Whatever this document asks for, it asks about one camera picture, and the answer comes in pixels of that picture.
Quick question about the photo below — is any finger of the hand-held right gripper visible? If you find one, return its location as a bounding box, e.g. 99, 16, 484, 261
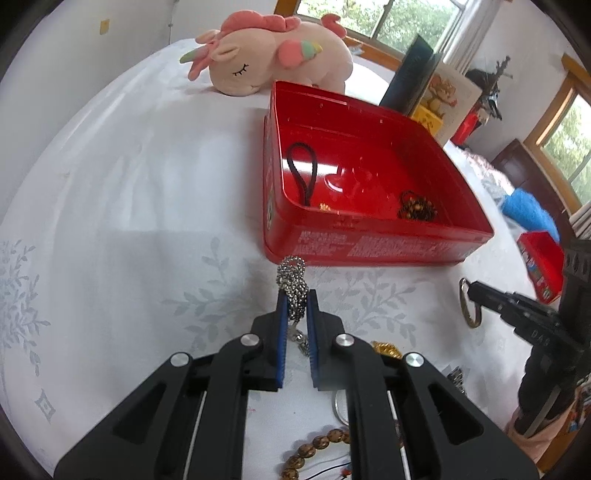
480, 301, 561, 344
467, 279, 561, 325

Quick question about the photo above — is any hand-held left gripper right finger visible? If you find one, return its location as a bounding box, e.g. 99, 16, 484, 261
307, 288, 541, 480

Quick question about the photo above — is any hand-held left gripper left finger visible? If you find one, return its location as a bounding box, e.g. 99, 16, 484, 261
53, 288, 289, 480

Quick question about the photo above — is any olive bangle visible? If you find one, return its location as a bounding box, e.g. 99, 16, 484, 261
458, 278, 485, 329

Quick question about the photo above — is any silver ball chain necklace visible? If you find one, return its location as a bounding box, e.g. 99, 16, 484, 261
276, 255, 311, 356

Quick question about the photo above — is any silver ring bangle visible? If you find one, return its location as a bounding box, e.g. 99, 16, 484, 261
331, 390, 352, 425

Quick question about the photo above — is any gold pendant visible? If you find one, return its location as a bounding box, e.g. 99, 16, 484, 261
370, 340, 403, 360

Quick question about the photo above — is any wooden bead bracelet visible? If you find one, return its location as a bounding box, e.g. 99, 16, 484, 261
281, 427, 352, 480

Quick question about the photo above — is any dark bead necklace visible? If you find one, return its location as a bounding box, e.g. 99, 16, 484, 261
397, 190, 438, 221

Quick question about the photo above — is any black cord necklace gold charm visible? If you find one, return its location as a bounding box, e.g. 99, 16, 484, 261
286, 142, 334, 214

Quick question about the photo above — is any red tin box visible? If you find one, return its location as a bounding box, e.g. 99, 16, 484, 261
262, 80, 496, 267

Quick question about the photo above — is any small red printed box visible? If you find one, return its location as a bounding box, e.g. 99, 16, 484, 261
516, 231, 566, 305

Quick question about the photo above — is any blue towel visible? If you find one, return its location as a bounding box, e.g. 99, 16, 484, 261
501, 187, 561, 243

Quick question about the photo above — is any dark wooden headboard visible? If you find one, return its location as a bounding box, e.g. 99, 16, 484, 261
492, 138, 573, 217

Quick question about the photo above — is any floral blanket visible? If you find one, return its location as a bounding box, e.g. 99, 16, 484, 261
457, 145, 513, 195

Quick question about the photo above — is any wooden framed window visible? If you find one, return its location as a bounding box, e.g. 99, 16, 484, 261
295, 0, 467, 51
526, 53, 591, 204

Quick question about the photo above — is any red hanging bag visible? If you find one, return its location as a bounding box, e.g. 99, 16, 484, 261
450, 108, 483, 146

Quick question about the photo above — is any mouse figurine on yellow block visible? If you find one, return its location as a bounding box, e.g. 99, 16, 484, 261
411, 74, 460, 137

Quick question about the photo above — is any coat rack with clothes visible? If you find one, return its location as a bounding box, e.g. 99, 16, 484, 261
464, 55, 513, 123

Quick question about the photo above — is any open book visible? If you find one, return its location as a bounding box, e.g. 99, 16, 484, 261
379, 33, 483, 147

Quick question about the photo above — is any white curtain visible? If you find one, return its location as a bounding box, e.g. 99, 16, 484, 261
441, 0, 497, 75

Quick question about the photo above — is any pink unicorn plush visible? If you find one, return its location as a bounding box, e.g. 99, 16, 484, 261
179, 10, 355, 97

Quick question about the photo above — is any thin beaded string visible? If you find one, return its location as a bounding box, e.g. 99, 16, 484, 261
305, 464, 356, 480

